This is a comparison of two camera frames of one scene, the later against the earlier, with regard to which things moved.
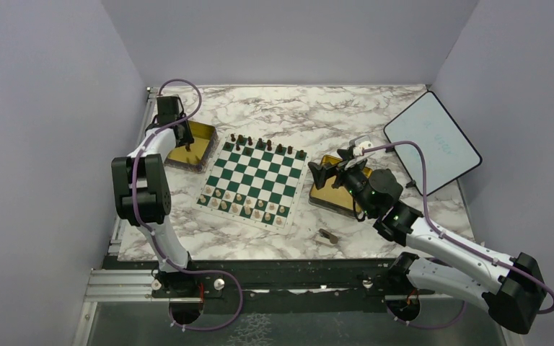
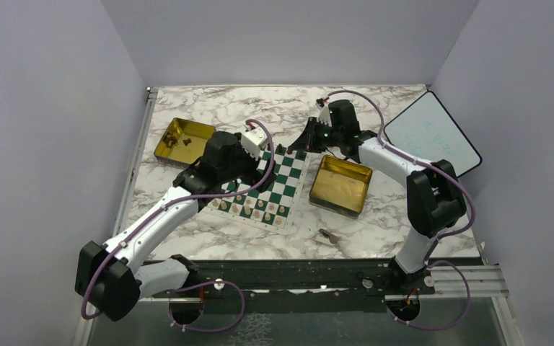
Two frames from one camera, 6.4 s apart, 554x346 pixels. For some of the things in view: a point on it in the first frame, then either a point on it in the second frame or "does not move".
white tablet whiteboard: x=449 y=152 does not move
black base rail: x=278 y=285 does not move
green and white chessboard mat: x=254 y=182 does not move
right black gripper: x=340 y=171 -> x=306 y=142
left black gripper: x=187 y=138 -> x=255 y=177
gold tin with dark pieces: x=201 y=150 does not move
